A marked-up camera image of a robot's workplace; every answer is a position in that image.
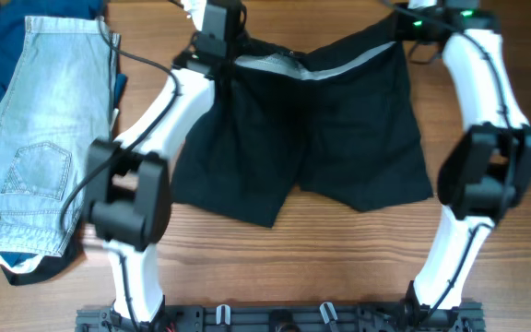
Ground black garment under jeans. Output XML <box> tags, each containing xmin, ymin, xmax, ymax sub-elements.
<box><xmin>0</xmin><ymin>234</ymin><xmax>83</xmax><ymax>286</ymax></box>

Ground black shorts white waistband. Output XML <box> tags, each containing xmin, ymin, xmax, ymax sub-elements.
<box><xmin>171</xmin><ymin>18</ymin><xmax>432</xmax><ymax>227</ymax></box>

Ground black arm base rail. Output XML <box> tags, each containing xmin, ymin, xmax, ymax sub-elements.
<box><xmin>74</xmin><ymin>300</ymin><xmax>487</xmax><ymax>332</ymax></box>

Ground light blue denim shorts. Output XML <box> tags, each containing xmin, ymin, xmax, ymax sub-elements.
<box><xmin>0</xmin><ymin>16</ymin><xmax>120</xmax><ymax>256</ymax></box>

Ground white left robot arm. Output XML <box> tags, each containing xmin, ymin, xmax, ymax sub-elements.
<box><xmin>82</xmin><ymin>1</ymin><xmax>246</xmax><ymax>331</ymax></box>

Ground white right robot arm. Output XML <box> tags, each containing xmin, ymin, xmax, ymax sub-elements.
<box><xmin>391</xmin><ymin>1</ymin><xmax>531</xmax><ymax>314</ymax></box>

